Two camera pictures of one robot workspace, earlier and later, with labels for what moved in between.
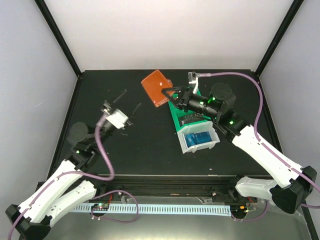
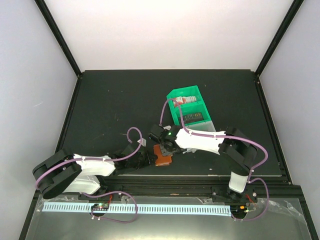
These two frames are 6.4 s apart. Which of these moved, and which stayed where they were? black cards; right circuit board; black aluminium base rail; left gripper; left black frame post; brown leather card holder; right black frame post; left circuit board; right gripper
Moved: right gripper; left gripper; brown leather card holder
Stayed: right black frame post; left circuit board; right circuit board; black cards; left black frame post; black aluminium base rail
